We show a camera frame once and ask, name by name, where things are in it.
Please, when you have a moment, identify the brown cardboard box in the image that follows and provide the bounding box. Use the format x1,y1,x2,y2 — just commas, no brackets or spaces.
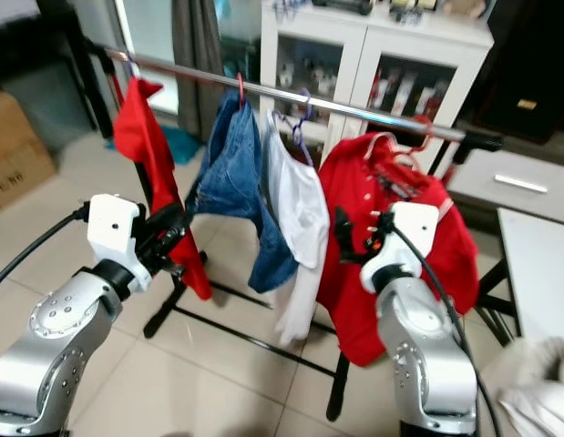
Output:
0,88,50,212

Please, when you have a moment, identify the black speaker box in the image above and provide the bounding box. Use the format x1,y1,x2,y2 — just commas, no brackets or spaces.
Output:
455,0,564,145

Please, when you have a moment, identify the red plastic hanger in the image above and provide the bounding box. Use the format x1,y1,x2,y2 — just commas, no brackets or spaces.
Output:
368,117,437,174

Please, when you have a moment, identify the glass balcony door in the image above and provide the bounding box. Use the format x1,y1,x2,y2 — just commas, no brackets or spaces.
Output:
113,0,264,92

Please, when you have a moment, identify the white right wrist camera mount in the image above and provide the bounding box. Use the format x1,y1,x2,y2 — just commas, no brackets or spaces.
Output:
360,201,440,294

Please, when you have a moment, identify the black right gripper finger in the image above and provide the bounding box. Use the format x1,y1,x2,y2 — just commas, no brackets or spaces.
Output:
333,207,360,267

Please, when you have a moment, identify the purple plastic hanger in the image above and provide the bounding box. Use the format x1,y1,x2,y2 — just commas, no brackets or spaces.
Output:
272,91,319,165

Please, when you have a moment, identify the grey curtain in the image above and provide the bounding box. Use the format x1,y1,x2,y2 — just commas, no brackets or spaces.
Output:
170,0,223,142

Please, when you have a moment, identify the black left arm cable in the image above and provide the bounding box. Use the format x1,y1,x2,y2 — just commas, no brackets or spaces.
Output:
0,202,91,292

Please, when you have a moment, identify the plain white shirt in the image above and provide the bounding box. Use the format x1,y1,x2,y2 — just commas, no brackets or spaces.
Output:
259,109,331,347

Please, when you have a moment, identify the plain red garment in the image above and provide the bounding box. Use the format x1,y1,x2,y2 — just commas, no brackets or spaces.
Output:
113,77,214,301

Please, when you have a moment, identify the blue denim garment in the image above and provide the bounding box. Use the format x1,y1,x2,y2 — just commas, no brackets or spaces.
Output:
195,89,301,294

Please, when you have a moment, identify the white glass door cabinet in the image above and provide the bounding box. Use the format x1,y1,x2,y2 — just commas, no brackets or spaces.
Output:
259,0,494,178

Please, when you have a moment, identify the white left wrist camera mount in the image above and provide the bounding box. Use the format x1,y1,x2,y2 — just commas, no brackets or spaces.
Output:
87,193,144,292

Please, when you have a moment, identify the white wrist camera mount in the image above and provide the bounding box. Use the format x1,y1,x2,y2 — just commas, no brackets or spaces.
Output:
360,201,440,294
87,193,144,292

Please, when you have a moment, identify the white printed garment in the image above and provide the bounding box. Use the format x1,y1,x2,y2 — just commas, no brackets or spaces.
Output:
487,337,564,437

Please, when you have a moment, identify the white drawer unit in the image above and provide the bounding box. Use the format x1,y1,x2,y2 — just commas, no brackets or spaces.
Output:
446,148,564,227

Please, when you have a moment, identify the red polo shirt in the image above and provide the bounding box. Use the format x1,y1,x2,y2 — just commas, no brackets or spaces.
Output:
315,132,481,367

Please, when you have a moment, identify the teal floor mat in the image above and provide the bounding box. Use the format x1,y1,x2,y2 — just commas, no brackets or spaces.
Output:
107,126,205,167

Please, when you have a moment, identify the black desk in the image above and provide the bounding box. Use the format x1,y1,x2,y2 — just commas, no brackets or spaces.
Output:
0,0,114,142

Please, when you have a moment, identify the white table black frame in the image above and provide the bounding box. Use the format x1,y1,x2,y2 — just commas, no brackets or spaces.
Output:
496,208,564,342

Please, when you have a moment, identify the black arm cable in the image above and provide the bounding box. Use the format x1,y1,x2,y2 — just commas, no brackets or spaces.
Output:
0,202,91,292
386,218,503,437

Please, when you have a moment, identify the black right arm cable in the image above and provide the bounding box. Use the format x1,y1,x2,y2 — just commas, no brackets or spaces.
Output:
386,218,503,437

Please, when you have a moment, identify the black clothes rack chrome rail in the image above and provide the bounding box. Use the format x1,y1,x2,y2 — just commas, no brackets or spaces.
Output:
86,40,521,424

